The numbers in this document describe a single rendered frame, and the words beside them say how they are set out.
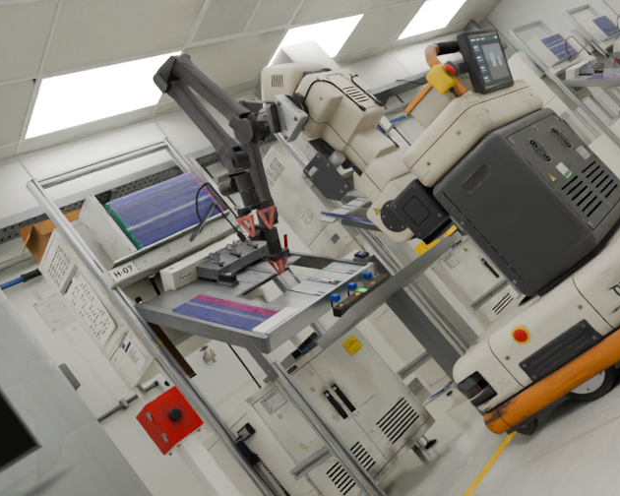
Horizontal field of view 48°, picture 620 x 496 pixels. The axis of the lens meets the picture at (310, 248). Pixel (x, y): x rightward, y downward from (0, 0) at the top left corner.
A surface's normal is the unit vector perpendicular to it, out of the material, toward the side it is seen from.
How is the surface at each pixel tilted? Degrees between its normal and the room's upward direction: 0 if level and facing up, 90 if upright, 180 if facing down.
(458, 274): 90
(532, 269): 90
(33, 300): 90
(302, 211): 90
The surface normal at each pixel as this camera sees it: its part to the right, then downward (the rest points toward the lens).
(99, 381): 0.48, -0.56
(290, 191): -0.61, 0.35
